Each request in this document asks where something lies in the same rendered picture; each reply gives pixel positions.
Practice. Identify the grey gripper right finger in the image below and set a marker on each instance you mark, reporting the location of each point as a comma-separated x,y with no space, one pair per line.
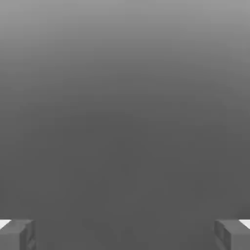
235,237

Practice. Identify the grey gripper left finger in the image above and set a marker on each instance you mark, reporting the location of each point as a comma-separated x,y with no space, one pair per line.
13,237

